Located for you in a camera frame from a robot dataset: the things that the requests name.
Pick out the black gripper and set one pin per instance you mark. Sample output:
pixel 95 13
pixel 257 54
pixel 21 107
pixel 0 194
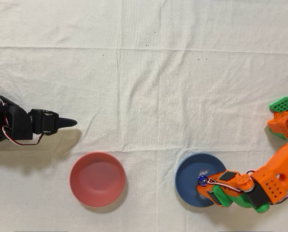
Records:
pixel 48 122

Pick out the blue bowl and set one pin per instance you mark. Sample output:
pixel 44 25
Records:
pixel 187 176

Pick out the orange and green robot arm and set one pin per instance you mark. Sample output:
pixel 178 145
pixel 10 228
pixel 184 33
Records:
pixel 279 166

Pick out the pink bowl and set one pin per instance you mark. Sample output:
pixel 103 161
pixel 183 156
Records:
pixel 97 179

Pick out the green orange gripper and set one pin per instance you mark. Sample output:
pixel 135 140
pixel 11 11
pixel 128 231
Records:
pixel 220 193

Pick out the blue foil candy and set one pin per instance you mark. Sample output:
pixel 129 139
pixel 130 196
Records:
pixel 202 180

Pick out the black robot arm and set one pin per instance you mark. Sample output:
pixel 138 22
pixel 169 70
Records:
pixel 16 123

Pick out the white tablecloth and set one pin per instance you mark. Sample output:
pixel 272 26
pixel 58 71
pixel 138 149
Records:
pixel 144 84

